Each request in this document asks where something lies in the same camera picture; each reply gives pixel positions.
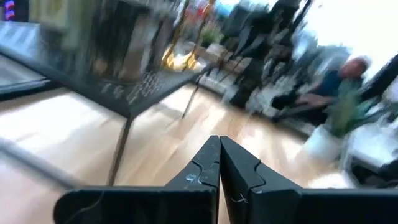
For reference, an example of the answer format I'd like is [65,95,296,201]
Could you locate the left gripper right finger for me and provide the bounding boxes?
[220,135,304,224]

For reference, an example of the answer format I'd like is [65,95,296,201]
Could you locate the brown floral candle tin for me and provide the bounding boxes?
[90,0,164,83]

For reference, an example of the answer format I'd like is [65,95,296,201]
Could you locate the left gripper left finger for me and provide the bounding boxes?
[164,134,221,189]

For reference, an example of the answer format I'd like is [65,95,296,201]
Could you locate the green potted succulent plant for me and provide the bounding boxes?
[303,77,398,162]

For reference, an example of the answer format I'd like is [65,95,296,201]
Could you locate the black perforated metal shelf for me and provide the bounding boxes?
[0,43,212,187]

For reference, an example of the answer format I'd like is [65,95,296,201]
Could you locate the person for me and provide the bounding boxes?
[270,55,371,113]

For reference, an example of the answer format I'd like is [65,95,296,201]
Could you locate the brass candlestick holder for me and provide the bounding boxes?
[182,0,217,71]
[160,0,190,69]

